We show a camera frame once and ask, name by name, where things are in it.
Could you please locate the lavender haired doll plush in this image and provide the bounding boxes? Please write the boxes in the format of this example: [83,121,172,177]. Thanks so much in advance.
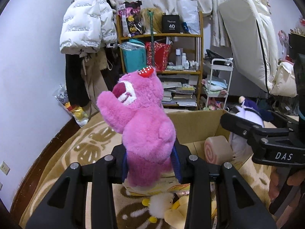
[228,95,275,158]

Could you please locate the pink bear plush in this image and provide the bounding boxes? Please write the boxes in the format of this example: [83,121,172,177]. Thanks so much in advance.
[96,66,176,187]

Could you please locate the person's right hand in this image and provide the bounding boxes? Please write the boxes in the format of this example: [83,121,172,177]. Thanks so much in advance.
[268,165,305,202]

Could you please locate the cardboard box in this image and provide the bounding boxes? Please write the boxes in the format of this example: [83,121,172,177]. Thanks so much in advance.
[122,109,257,197]

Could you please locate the pink swirl roll pillow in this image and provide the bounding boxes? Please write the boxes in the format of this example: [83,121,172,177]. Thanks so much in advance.
[204,135,233,165]

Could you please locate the beige patterned carpet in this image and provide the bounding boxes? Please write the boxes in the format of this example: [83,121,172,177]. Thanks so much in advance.
[19,114,271,228]

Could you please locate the white rolling cart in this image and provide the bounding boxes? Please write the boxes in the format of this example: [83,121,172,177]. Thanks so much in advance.
[202,58,234,110]

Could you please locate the stack of books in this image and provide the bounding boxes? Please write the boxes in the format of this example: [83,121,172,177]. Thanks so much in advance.
[162,82,197,107]

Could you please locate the white yellow duck plush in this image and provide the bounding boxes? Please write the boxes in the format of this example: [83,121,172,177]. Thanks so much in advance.
[142,193,174,223]

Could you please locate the yellow wooden bookshelf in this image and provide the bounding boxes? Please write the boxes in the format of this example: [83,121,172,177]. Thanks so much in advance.
[116,10,205,110]

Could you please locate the white folded mattress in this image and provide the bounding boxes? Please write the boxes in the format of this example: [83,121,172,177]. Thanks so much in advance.
[218,0,279,95]

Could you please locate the red patterned bag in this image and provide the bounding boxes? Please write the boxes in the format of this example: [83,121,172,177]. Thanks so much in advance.
[145,41,172,71]

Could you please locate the beige coat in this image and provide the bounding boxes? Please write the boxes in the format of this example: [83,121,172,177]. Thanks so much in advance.
[82,48,113,118]

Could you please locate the black box marked 40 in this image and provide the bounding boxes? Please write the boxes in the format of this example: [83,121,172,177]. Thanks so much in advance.
[162,15,180,33]

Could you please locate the teal bag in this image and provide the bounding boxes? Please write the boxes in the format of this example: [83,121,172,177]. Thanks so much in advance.
[119,39,147,73]

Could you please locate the green pole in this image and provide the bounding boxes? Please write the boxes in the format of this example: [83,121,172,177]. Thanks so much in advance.
[148,10,155,67]

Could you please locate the white puffer jacket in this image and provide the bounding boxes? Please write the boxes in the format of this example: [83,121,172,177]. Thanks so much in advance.
[59,0,117,56]

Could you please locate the wall outlet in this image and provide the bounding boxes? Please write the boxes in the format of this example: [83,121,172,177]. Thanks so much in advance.
[0,161,10,175]

